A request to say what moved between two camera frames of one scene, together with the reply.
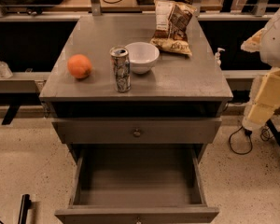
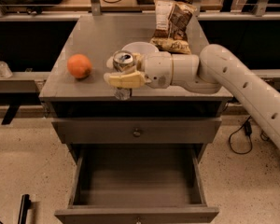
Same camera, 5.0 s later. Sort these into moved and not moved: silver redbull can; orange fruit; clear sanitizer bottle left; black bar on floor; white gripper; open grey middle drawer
Moved: white gripper; silver redbull can
Not moved: clear sanitizer bottle left; orange fruit; black bar on floor; open grey middle drawer
